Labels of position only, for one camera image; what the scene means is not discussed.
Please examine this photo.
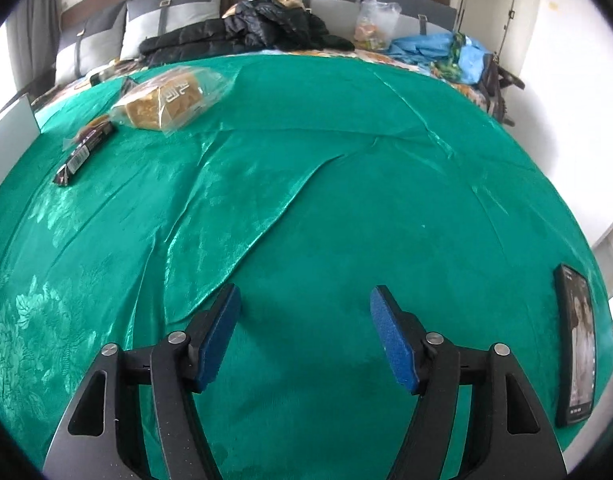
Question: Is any white cardboard box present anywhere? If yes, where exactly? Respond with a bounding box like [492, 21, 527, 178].
[0, 77, 42, 206]

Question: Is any dark brown bag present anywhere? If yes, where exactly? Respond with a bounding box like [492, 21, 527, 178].
[479, 57, 527, 128]

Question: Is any grey curtain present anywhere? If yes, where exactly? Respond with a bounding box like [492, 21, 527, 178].
[6, 0, 62, 86]

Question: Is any blue plastic bag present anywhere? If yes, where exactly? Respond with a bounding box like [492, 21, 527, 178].
[389, 32, 487, 85]

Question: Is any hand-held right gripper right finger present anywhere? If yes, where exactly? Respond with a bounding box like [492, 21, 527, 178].
[369, 285, 569, 480]

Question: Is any green satin blanket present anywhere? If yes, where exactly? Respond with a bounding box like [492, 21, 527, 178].
[0, 51, 613, 480]

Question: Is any black wall cable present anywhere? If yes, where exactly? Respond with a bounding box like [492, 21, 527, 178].
[505, 0, 523, 58]

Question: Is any bread loaf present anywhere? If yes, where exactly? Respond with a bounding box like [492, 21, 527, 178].
[109, 65, 237, 136]

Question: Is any black smartphone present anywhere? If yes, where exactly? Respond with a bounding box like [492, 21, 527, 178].
[553, 262, 598, 428]

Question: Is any clear plastic bag of snacks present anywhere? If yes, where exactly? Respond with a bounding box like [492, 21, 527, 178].
[353, 0, 402, 51]

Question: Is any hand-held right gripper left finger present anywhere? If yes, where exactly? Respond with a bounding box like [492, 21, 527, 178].
[44, 282, 242, 480]

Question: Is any dark brown snack bar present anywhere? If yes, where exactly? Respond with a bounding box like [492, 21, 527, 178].
[54, 117, 118, 188]

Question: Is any black puffer jacket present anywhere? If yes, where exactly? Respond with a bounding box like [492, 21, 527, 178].
[139, 0, 356, 56]

